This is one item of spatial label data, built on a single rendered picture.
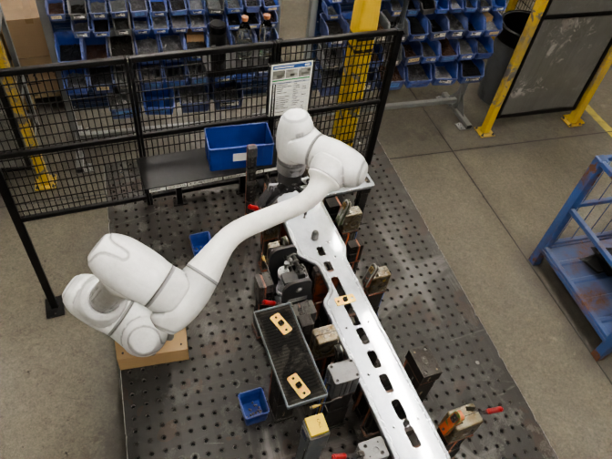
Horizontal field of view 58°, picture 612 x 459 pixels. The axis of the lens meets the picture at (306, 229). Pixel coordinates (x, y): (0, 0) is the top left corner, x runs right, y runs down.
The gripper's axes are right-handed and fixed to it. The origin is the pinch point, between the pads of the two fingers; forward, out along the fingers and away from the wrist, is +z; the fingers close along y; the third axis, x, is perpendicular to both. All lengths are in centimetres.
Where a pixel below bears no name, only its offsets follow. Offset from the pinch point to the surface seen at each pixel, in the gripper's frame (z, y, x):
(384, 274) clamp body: 42, 44, -7
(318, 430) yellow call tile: 30, -9, -62
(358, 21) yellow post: -12, 68, 95
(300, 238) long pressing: 46, 19, 24
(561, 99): 120, 320, 167
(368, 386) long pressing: 46, 18, -48
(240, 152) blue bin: 33, 6, 71
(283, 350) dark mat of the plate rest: 30.1, -10.0, -32.9
